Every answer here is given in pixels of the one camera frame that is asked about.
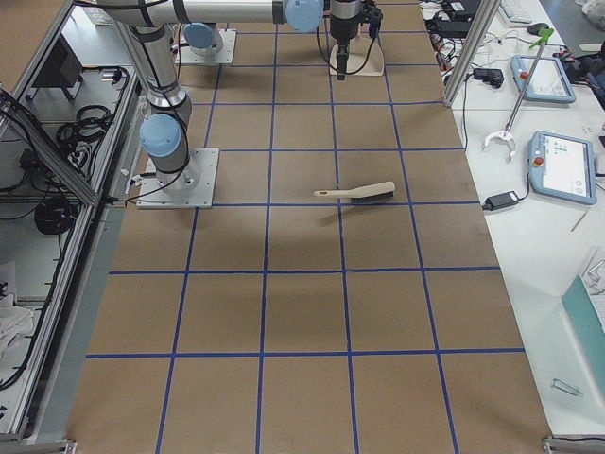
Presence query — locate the aluminium frame post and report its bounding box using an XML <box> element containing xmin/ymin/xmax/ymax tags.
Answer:
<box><xmin>442</xmin><ymin>0</ymin><xmax>500</xmax><ymax>107</ymax></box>

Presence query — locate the teal folder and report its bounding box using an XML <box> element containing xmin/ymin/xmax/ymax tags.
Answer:
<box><xmin>562</xmin><ymin>275</ymin><xmax>604</xmax><ymax>390</ymax></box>

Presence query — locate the long reacher grabber tool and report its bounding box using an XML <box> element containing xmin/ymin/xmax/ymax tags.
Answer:
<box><xmin>483</xmin><ymin>27</ymin><xmax>554</xmax><ymax>164</ymax></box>

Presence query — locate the white crumpled cloth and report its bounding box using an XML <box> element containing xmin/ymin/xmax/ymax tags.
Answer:
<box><xmin>0</xmin><ymin>262</ymin><xmax>35</xmax><ymax>365</ymax></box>

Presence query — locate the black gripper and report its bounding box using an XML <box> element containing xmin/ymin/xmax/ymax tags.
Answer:
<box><xmin>330</xmin><ymin>14</ymin><xmax>358</xmax><ymax>80</ymax></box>

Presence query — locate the teach pendant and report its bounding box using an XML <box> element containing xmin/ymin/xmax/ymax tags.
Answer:
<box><xmin>510</xmin><ymin>55</ymin><xmax>577</xmax><ymax>104</ymax></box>
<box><xmin>528</xmin><ymin>131</ymin><xmax>597</xmax><ymax>205</ymax></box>

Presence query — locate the far teach pendant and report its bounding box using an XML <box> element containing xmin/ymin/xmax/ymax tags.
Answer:
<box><xmin>510</xmin><ymin>55</ymin><xmax>577</xmax><ymax>104</ymax></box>

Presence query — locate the black power adapter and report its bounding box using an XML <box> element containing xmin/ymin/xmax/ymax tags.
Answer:
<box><xmin>482</xmin><ymin>191</ymin><xmax>521</xmax><ymax>211</ymax></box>

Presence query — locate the near teach pendant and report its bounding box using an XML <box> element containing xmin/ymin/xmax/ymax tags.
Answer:
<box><xmin>528</xmin><ymin>131</ymin><xmax>597</xmax><ymax>205</ymax></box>

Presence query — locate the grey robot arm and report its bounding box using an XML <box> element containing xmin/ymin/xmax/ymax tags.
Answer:
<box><xmin>173</xmin><ymin>1</ymin><xmax>364</xmax><ymax>80</ymax></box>
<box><xmin>98</xmin><ymin>1</ymin><xmax>199</xmax><ymax>192</ymax></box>

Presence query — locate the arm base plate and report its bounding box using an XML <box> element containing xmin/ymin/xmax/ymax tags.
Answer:
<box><xmin>175</xmin><ymin>28</ymin><xmax>237</xmax><ymax>66</ymax></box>
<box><xmin>135</xmin><ymin>148</ymin><xmax>219</xmax><ymax>209</ymax></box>

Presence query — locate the beige hand brush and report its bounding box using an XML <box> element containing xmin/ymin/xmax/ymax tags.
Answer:
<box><xmin>314</xmin><ymin>181</ymin><xmax>396</xmax><ymax>204</ymax></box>

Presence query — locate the beige plastic dustpan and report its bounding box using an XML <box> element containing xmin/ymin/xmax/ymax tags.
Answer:
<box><xmin>326</xmin><ymin>27</ymin><xmax>385</xmax><ymax>78</ymax></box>

